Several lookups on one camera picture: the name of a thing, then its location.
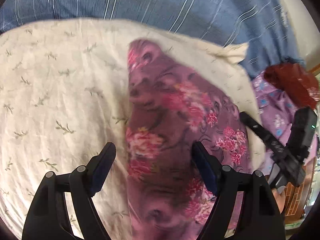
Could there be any person's right hand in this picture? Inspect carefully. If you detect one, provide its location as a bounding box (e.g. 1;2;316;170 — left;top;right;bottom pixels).
271;186;286;213

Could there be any dark red cloth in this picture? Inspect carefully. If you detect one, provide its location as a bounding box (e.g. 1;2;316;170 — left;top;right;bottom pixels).
264;63;319;110

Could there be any purple pink floral garment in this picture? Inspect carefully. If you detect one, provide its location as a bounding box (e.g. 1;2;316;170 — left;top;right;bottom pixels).
126;40;249;239

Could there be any lilac floral blanket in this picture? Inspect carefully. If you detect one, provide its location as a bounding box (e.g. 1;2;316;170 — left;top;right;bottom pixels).
251;71;320;170

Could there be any blue plaid bed sheet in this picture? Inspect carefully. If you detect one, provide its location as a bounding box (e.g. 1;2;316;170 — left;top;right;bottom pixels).
1;0;302;78

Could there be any cream leaf-print pillow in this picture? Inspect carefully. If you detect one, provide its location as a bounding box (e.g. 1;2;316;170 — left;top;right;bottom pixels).
1;18;260;239

